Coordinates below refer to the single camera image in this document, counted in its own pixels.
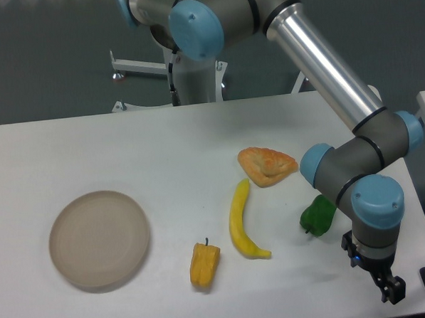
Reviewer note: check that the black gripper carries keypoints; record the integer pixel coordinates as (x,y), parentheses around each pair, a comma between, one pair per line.
(378,263)

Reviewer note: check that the green bell pepper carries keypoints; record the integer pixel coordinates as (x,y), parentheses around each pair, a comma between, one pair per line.
(317,217)

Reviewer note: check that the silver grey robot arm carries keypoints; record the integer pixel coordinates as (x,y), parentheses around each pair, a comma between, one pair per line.
(350,175)

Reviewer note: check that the yellow bell pepper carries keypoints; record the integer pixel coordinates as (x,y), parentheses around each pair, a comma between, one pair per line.
(204,263)

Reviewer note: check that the yellow banana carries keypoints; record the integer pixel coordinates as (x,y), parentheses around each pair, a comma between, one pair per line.
(241,241)

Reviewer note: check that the triangular golden pastry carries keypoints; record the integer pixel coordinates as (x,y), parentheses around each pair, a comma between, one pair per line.
(266,167)

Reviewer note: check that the beige round plate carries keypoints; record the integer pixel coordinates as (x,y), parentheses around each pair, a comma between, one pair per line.
(99,241)

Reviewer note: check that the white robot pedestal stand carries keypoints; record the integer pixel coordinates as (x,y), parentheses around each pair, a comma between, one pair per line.
(252,68)

